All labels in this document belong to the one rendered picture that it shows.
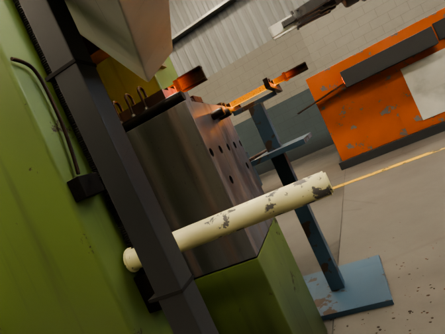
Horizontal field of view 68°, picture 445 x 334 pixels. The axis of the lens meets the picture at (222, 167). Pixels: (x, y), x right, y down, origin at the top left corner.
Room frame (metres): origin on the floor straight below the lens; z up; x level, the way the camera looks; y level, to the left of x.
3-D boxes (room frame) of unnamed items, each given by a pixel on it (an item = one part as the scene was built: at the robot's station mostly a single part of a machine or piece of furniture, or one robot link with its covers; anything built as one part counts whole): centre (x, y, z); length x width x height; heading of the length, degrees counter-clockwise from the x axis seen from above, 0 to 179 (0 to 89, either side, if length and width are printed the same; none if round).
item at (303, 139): (1.44, -0.24, 0.67); 0.40 x 0.30 x 0.02; 159
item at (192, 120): (1.11, 0.22, 0.69); 0.56 x 0.38 x 0.45; 72
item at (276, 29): (0.90, -0.31, 1.00); 0.07 x 0.01 x 0.03; 72
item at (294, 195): (0.64, 0.05, 0.62); 0.44 x 0.05 x 0.05; 72
